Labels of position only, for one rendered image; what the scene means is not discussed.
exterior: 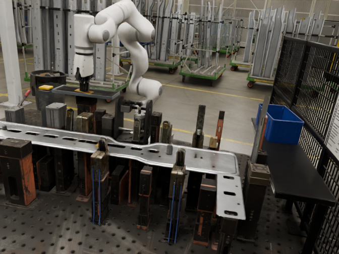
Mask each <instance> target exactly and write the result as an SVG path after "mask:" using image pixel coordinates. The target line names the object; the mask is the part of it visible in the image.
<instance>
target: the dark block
mask: <svg viewBox="0 0 339 254"><path fill-rule="evenodd" d="M161 120H162V112H155V111H154V112H153V113H152V115H151V119H150V126H151V133H150V144H153V143H159V135H160V124H161ZM149 152H152V153H158V151H153V150H149Z"/></svg>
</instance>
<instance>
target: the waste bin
mask: <svg viewBox="0 0 339 254"><path fill-rule="evenodd" d="M66 77H67V75H66V74H65V73H63V72H59V71H55V70H37V71H32V72H30V85H31V92H32V96H35V101H36V108H37V110H39V111H41V108H39V97H38V90H40V89H39V87H40V86H43V85H48V86H53V88H52V89H54V88H56V87H59V86H61V85H67V82H66ZM65 95H67V94H60V93H54V98H55V102H56V103H64V104H65Z"/></svg>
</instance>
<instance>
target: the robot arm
mask: <svg viewBox="0 0 339 254"><path fill-rule="evenodd" d="M122 21H126V22H125V23H122V24H120V26H119V27H118V37H119V40H120V42H121V43H122V44H123V45H124V46H125V48H126V49H127V50H128V51H129V53H130V55H131V58H132V63H133V73H132V76H131V79H130V81H129V90H130V92H131V93H133V94H135V95H139V96H144V97H146V100H143V101H142V102H143V103H144V104H143V106H141V107H145V108H146V103H147V101H148V100H152V103H153V104H154V102H155V101H156V100H157V99H158V98H159V97H160V96H161V94H162V92H163V89H162V84H161V83H160V82H158V81H156V80H151V79H146V78H142V75H143V74H144V73H146V71H147V70H148V65H149V63H148V55H147V52H146V50H145V49H144V48H143V47H142V46H141V45H140V44H139V43H138V42H151V41H152V40H153V39H154V38H155V29H154V27H153V26H152V24H151V23H150V22H149V21H148V20H147V19H146V18H145V17H143V16H142V15H141V14H140V13H139V12H138V10H137V9H136V7H135V5H134V3H133V2H132V1H131V0H121V1H119V2H117V3H115V4H113V5H111V6H110V7H108V8H106V9H104V10H102V11H100V12H99V13H98V14H97V15H96V17H95V23H96V25H95V24H94V17H93V16H92V15H86V14H75V15H74V50H75V52H76V54H75V57H74V76H76V80H78V81H79V83H80V91H83V92H86V90H87V91H88V90H89V82H90V77H91V76H92V74H93V69H94V65H93V53H94V43H98V44H104V43H106V42H108V41H110V40H111V39H112V38H113V37H114V36H115V34H116V25H117V24H119V23H121V22H122ZM82 78H83V79H82Z"/></svg>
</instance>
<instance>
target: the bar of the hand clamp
mask: <svg viewBox="0 0 339 254"><path fill-rule="evenodd" d="M205 109H206V105H203V104H199V107H198V115H197V123H196V131H195V138H196V137H197V130H201V135H200V138H202V132H203V125H204V117H205Z"/></svg>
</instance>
